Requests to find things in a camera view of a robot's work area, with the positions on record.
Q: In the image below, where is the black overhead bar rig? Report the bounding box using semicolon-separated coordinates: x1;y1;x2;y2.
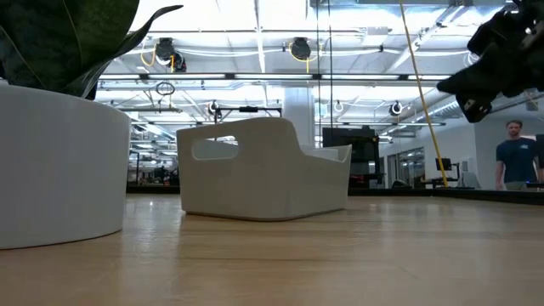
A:
214;105;284;125

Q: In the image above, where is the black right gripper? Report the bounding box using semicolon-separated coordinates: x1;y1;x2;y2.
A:
436;0;544;125

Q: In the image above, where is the black monitor on stand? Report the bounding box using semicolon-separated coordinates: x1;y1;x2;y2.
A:
431;157;462;187

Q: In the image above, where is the black ceiling cord reel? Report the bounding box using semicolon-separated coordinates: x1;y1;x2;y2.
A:
287;37;318;73
139;37;188;73

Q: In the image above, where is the yellow slanted pole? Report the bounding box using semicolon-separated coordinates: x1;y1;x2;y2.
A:
398;0;449;188

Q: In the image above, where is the thin black hanging cable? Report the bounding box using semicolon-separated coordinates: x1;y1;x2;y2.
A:
327;0;335;128
315;0;321;148

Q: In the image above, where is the black machine cabinet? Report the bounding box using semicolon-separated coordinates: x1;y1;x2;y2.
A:
321;126;383;189

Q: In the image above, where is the long ceiling light rail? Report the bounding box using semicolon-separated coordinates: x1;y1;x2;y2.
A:
97;72;452;82

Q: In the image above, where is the person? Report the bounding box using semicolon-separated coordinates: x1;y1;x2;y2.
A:
494;119;544;191

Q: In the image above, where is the white round plant pot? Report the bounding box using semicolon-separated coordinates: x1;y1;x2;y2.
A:
0;83;132;251

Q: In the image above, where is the black hanging cable loop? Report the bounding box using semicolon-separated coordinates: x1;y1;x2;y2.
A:
155;80;176;97

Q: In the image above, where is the dark green leafy plant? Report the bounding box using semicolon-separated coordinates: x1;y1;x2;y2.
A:
0;0;184;101

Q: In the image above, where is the white plastic handled basket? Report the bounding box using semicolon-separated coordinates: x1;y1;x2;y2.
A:
176;116;354;223

